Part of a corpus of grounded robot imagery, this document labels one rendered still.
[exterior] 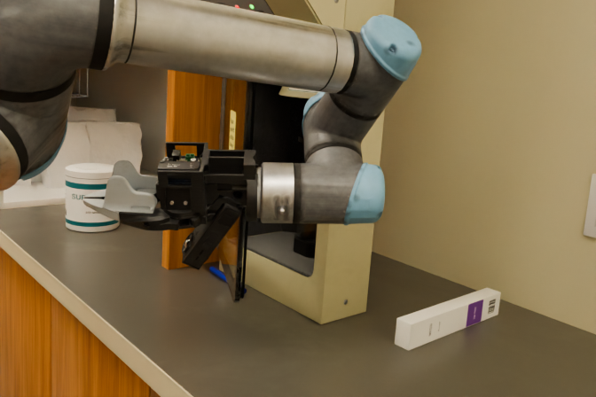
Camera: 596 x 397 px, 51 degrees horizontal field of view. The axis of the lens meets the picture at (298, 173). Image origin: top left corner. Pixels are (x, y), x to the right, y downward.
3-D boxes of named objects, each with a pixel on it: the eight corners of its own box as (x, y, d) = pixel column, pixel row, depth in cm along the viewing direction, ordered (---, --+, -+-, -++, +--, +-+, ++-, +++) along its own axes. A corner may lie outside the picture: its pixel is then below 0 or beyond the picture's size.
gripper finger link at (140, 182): (85, 153, 77) (160, 155, 77) (91, 194, 80) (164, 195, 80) (78, 167, 74) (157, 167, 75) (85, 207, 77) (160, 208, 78)
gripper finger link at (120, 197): (78, 167, 74) (157, 167, 75) (85, 207, 77) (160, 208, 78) (71, 181, 71) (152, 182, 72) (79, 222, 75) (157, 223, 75)
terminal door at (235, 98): (220, 248, 128) (230, 50, 121) (239, 306, 99) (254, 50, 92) (216, 248, 128) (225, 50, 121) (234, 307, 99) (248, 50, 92)
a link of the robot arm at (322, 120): (378, 78, 84) (388, 136, 77) (341, 132, 92) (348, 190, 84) (325, 60, 81) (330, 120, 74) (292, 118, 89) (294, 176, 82)
